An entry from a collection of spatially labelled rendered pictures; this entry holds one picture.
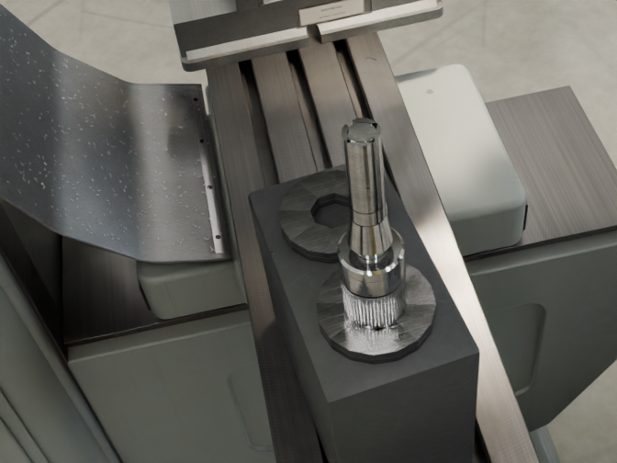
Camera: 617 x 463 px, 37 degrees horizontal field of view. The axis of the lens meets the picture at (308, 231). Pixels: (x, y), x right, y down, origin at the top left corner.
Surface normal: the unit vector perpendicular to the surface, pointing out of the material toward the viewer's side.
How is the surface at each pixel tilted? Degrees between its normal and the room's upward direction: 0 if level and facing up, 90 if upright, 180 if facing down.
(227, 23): 90
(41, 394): 89
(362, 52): 0
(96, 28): 0
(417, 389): 90
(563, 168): 0
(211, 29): 90
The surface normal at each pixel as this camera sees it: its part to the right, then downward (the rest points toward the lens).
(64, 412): 0.91, 0.23
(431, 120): -0.11, -0.63
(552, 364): 0.18, 0.75
